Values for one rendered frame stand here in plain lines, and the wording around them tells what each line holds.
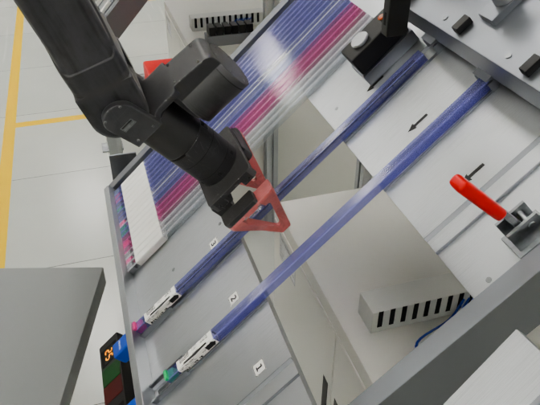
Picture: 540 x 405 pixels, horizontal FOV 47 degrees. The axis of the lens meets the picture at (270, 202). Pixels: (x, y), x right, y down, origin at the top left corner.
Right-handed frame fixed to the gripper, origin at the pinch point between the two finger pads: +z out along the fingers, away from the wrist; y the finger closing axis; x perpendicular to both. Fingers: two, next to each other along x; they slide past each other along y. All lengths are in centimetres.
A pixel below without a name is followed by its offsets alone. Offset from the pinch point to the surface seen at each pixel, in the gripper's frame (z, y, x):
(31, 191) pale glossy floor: 33, 158, 98
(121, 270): -1.0, 12.4, 25.4
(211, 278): 1.1, -1.3, 12.4
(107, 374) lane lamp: 2.0, 0.5, 34.1
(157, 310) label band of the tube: -0.3, -0.1, 20.9
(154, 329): 1.1, -0.8, 23.3
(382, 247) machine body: 39.6, 18.3, -0.7
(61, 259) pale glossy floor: 40, 112, 91
